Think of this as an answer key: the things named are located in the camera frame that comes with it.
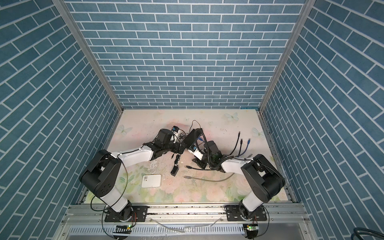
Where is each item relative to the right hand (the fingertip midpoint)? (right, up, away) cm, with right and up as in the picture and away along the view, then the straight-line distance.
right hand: (193, 156), depth 90 cm
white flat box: (-24, -12, -8) cm, 28 cm away
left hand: (-8, +8, +2) cm, 11 cm away
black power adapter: (-11, -6, -3) cm, 13 cm away
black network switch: (-1, +11, +10) cm, 15 cm away
